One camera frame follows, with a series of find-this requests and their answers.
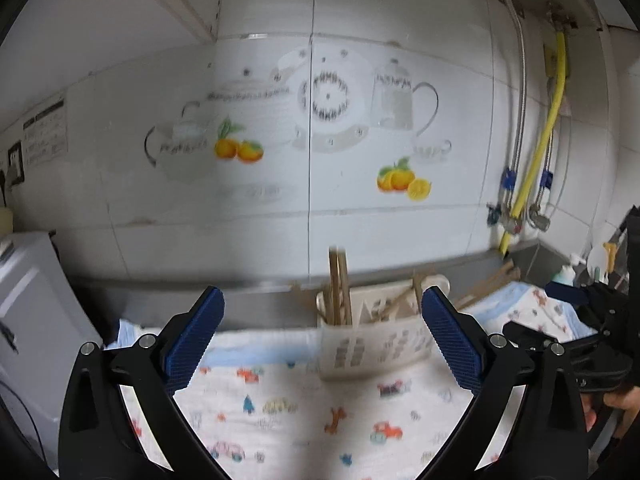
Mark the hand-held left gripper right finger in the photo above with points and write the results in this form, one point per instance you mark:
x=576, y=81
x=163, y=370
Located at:
x=452, y=340

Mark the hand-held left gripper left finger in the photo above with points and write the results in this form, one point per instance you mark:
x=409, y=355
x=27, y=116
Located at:
x=195, y=340

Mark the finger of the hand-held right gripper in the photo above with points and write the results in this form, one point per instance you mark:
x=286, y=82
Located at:
x=567, y=293
x=525, y=332

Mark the cream plastic chopstick holder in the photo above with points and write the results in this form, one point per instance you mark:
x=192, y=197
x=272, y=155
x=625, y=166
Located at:
x=370, y=350

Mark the group of wooden chopsticks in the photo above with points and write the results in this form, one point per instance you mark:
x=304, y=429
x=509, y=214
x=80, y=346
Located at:
x=334, y=285

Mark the person's right hand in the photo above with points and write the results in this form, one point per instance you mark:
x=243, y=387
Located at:
x=625, y=401

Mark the blue soap dispenser bottle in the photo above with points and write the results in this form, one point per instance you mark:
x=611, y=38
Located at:
x=566, y=274

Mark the white round dish brush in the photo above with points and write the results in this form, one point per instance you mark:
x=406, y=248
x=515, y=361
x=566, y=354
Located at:
x=596, y=262

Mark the plain metal valve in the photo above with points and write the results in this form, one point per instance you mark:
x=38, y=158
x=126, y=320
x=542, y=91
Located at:
x=540, y=219

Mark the white cartoon printed cloth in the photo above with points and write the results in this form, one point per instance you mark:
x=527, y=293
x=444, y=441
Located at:
x=310, y=410

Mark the white microwave oven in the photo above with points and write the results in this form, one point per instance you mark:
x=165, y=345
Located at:
x=35, y=320

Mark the cream container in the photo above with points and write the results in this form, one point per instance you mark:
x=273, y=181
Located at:
x=5, y=225

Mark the black wall socket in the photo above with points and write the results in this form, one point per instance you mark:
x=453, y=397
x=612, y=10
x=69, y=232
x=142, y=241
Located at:
x=16, y=162

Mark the white wall label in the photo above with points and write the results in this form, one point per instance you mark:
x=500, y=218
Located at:
x=46, y=132

